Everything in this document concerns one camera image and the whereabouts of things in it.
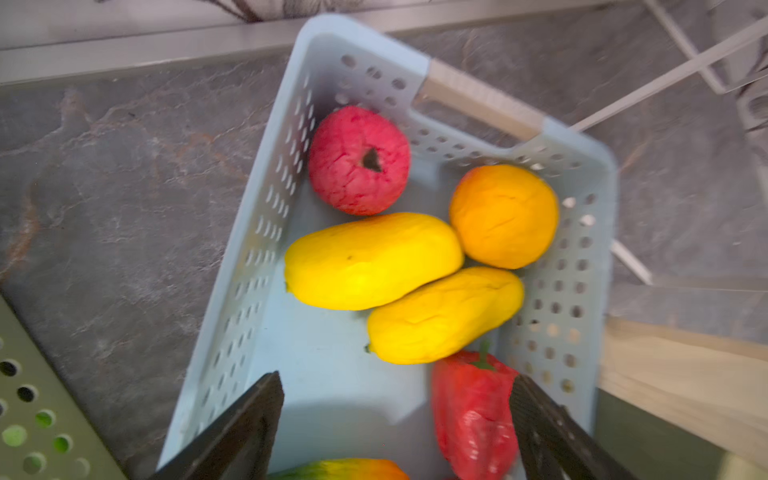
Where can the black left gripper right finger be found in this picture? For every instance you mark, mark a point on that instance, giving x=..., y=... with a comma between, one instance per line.
x=552, y=445

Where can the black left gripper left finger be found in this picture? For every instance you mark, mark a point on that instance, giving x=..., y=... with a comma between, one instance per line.
x=239, y=443

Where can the cream canvas tote bag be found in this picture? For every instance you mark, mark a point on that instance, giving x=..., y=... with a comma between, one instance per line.
x=712, y=387

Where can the yellow mango toy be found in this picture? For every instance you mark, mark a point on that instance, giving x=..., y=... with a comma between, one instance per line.
x=439, y=319
x=371, y=262

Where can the red bell pepper toy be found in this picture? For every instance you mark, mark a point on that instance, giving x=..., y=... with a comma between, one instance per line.
x=470, y=393

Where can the blue plastic basket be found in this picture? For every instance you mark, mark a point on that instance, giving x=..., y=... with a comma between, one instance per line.
x=339, y=400

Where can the green orange papaya toy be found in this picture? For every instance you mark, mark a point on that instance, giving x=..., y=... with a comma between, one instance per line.
x=343, y=469

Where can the green plastic basket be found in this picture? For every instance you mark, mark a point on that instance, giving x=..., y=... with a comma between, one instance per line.
x=44, y=434

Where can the orange fruit toy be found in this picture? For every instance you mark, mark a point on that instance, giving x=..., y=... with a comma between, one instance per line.
x=504, y=216

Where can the white wire wooden shelf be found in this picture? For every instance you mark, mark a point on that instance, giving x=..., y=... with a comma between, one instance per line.
x=696, y=63

